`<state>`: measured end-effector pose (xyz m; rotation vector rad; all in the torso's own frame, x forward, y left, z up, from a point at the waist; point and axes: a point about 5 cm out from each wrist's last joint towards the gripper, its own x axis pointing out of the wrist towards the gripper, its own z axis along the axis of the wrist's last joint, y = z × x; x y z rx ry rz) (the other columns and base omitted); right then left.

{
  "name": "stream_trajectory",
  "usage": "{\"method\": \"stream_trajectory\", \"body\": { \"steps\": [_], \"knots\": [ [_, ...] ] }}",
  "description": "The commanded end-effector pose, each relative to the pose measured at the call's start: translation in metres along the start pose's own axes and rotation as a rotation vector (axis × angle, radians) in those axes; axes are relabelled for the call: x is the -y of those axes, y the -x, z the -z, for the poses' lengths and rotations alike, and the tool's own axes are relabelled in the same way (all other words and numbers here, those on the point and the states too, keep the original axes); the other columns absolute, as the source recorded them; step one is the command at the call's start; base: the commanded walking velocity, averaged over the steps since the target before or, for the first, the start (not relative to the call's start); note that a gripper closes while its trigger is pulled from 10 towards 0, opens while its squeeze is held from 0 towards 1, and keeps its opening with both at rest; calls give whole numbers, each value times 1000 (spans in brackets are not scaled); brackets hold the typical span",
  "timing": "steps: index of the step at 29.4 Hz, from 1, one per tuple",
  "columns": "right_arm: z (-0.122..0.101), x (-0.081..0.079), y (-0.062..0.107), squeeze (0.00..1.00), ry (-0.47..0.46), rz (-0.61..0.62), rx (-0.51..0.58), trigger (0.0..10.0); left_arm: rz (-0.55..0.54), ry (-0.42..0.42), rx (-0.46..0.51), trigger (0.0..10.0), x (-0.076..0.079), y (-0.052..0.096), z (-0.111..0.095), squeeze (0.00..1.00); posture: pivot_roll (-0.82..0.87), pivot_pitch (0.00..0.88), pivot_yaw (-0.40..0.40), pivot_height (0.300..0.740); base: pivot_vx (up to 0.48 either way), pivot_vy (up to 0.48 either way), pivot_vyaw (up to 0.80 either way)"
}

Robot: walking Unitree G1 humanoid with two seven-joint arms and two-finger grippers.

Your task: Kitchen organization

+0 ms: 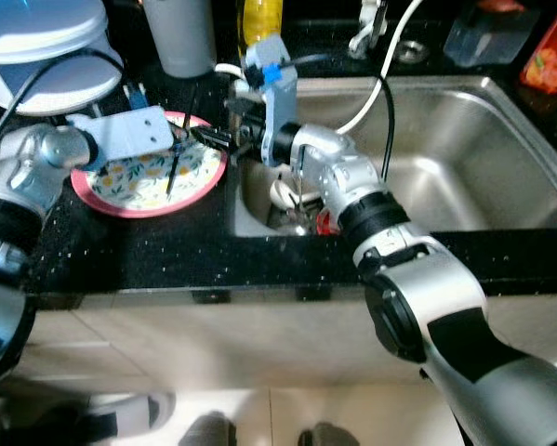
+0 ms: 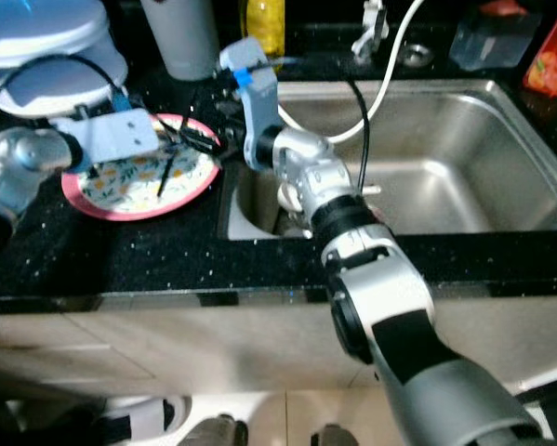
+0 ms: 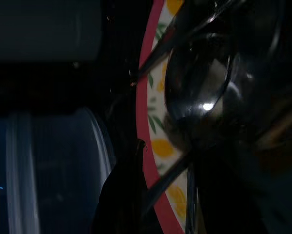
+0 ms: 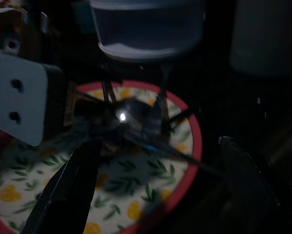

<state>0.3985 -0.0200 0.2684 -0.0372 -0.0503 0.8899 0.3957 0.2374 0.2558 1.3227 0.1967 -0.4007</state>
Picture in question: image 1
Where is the black chopstick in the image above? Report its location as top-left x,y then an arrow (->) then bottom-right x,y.
165,85 -> 202,198

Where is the yellow oil bottle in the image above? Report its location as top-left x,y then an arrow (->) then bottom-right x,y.
239,0 -> 285,52

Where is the grey tumbler with red logo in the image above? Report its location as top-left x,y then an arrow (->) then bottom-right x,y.
140,0 -> 219,80

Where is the pink rimmed floral plate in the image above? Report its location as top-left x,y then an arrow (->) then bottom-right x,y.
70,110 -> 229,220

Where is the red bowl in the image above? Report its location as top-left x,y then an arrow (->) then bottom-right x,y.
313,210 -> 342,235

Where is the metal faucet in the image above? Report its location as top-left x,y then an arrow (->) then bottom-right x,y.
348,0 -> 389,59

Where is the round metal strainer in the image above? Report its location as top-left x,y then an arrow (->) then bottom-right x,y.
394,39 -> 430,64

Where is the white blue stacked container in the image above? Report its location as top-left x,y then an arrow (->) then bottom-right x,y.
0,0 -> 126,117

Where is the grey cabinet door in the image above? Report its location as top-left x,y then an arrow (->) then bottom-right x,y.
18,295 -> 400,389
483,293 -> 557,373

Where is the stainless steel sink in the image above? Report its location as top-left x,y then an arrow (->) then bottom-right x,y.
230,74 -> 557,238

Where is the red peach soap pouch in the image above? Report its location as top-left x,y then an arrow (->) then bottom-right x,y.
518,0 -> 557,94

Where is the clear plastic container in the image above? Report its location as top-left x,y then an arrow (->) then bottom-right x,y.
443,0 -> 541,68

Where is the robot left black foot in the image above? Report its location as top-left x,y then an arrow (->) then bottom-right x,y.
180,412 -> 239,446

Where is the robot black foot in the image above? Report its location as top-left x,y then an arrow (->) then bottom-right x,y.
180,412 -> 239,446
297,423 -> 360,446

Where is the robot right black foot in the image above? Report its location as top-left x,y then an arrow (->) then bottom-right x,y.
297,423 -> 360,446

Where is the person in dark clothes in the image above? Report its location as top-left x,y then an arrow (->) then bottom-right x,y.
0,400 -> 102,446

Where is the light grey right wrist camera mount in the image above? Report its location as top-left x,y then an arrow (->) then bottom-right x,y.
244,35 -> 299,168

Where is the white flexible hose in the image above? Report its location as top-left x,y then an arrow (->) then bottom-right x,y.
213,0 -> 426,136

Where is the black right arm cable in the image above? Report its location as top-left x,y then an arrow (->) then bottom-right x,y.
287,51 -> 397,182

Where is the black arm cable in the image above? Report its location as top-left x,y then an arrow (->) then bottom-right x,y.
0,51 -> 149,177
287,51 -> 397,182

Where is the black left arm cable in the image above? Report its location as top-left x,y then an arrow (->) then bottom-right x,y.
0,51 -> 149,177

